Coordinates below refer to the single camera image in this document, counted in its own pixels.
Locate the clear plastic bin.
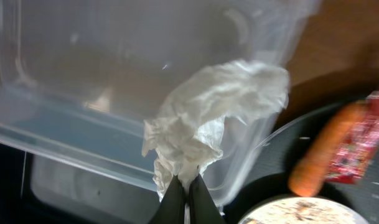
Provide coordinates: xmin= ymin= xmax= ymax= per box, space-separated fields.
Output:
xmin=0 ymin=0 xmax=320 ymax=191

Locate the round black tray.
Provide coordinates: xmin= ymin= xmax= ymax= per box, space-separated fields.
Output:
xmin=223 ymin=100 xmax=379 ymax=223

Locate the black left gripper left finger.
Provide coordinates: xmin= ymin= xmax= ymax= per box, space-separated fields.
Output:
xmin=149 ymin=176 xmax=186 ymax=224

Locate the orange carrot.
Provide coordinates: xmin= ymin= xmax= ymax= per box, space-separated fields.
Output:
xmin=288 ymin=101 xmax=367 ymax=197

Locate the white tissue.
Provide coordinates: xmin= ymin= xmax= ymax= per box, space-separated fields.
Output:
xmin=142 ymin=60 xmax=289 ymax=198

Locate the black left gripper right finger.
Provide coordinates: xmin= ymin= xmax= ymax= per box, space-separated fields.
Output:
xmin=188 ymin=175 xmax=226 ymax=224

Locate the red snack wrapper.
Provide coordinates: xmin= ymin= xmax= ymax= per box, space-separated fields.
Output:
xmin=325 ymin=89 xmax=379 ymax=184

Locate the grey plate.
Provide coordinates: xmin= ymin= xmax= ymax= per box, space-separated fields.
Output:
xmin=237 ymin=195 xmax=370 ymax=224

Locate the black rectangular tray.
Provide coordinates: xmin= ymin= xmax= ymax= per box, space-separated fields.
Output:
xmin=0 ymin=143 xmax=159 ymax=223

